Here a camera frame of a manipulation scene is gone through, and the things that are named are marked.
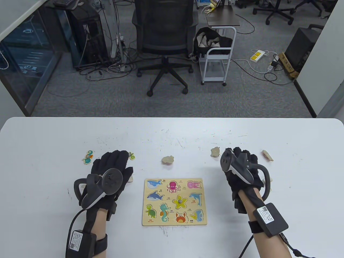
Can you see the person's left hand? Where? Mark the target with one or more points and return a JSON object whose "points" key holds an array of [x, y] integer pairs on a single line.
{"points": [[110, 161]]}

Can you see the person's right hand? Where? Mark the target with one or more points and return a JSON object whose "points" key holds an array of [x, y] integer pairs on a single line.
{"points": [[256, 174]]}

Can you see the pink wooden puzzle piece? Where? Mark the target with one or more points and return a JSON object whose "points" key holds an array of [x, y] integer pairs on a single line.
{"points": [[267, 155]]}

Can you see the seahorse puzzle piece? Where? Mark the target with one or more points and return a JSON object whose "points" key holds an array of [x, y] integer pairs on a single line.
{"points": [[88, 157]]}

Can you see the green turtle puzzle piece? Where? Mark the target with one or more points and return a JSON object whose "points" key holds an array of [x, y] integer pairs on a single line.
{"points": [[132, 156]]}

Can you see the red crab puzzle piece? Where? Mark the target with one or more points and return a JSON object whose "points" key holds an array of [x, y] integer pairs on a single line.
{"points": [[215, 152]]}

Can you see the wooden animal puzzle frame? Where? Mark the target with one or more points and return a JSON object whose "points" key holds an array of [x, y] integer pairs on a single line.
{"points": [[166, 195]]}

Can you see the yellow starfish puzzle piece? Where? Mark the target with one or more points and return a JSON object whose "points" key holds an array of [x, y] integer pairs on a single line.
{"points": [[178, 204]]}

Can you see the person's left forearm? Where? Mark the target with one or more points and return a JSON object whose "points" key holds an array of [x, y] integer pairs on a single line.
{"points": [[99, 223]]}

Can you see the person's right forearm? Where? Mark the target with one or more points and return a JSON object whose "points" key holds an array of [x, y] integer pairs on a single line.
{"points": [[248, 208]]}

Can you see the black white handheld controller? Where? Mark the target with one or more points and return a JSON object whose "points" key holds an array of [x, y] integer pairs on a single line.
{"points": [[113, 181], [240, 169]]}

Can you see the black labelled wrist box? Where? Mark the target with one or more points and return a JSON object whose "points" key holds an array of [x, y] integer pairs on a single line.
{"points": [[79, 243], [270, 219]]}

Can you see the power adapter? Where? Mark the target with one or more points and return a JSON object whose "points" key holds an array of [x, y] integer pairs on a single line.
{"points": [[273, 64]]}

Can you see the cardboard box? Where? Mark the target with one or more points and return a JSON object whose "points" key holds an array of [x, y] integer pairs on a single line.
{"points": [[288, 65]]}

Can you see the yellow white power strip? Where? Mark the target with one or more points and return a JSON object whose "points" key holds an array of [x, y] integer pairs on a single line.
{"points": [[257, 56]]}

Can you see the white desk leg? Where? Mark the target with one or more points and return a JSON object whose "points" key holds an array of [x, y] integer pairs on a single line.
{"points": [[119, 40]]}

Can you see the black computer tower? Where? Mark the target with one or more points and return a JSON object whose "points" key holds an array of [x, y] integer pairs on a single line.
{"points": [[91, 35]]}

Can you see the glass partition panel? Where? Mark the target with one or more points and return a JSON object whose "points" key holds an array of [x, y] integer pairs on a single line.
{"points": [[29, 61]]}

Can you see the white rolling cart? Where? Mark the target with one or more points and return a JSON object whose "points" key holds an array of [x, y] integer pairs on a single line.
{"points": [[219, 50]]}

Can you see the black cabinet box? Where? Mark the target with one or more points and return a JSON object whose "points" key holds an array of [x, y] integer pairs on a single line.
{"points": [[302, 45]]}

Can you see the black mesh office chair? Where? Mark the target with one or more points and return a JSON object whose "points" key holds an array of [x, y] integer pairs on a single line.
{"points": [[164, 27]]}

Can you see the black bag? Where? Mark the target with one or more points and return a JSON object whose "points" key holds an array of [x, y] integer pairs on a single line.
{"points": [[207, 33]]}

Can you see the dark brown side desk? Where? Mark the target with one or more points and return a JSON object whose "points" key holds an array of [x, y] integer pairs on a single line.
{"points": [[223, 17]]}

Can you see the black keyboard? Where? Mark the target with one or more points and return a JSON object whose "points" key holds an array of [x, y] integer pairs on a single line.
{"points": [[65, 3]]}

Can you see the black swivel office chair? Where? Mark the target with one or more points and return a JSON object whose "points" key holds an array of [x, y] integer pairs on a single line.
{"points": [[278, 10], [311, 4]]}

